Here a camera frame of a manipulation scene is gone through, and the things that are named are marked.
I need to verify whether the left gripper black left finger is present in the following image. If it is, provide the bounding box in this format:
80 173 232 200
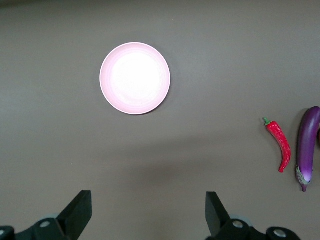
0 190 93 240

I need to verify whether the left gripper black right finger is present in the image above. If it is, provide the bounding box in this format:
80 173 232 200
205 191 300 240

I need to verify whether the red chili pepper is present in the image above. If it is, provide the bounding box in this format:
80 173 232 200
262 116 292 174

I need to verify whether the purple eggplant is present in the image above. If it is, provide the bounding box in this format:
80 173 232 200
295 106 320 193

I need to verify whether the pink round plate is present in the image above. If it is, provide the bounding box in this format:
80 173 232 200
99 42 172 116

